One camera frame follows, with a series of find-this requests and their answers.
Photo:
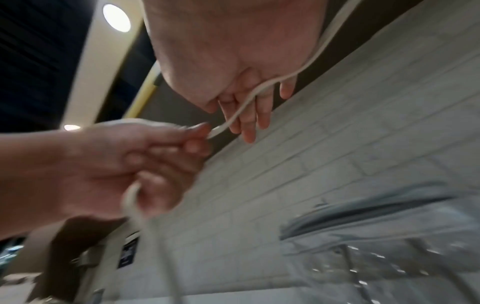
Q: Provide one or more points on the person's right hand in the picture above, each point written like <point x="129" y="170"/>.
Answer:
<point x="232" y="41"/>

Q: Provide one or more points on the person's left hand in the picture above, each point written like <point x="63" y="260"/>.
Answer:
<point x="123" y="166"/>

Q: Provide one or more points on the person's left forearm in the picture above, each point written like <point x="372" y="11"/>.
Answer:
<point x="30" y="181"/>

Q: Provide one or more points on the round ceiling light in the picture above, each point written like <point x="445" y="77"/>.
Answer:
<point x="71" y="127"/>
<point x="116" y="17"/>

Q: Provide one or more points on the yellow pipe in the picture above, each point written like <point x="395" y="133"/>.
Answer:
<point x="144" y="92"/>

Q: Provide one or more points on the dark wall sign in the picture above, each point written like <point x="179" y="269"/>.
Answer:
<point x="128" y="252"/>

